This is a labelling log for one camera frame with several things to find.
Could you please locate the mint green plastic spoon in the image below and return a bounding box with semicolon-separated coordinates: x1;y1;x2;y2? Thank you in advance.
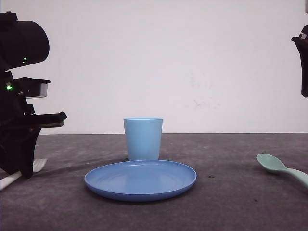
256;154;308;188

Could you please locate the light blue plastic cup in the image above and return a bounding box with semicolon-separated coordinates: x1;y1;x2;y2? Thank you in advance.
124;117;163;161

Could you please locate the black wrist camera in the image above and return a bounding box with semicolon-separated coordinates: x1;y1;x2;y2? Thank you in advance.
14;77;51;98

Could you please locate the blue plastic plate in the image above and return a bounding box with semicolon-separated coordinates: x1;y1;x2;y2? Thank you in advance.
84;160;197;202

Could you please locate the white plastic fork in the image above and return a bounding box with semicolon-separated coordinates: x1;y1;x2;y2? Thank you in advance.
0;159;48;192

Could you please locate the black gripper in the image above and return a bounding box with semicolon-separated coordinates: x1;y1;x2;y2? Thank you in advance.
0;12;50;122

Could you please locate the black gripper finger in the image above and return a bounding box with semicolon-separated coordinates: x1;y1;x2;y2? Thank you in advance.
291;25;308;98
0;112;67;178

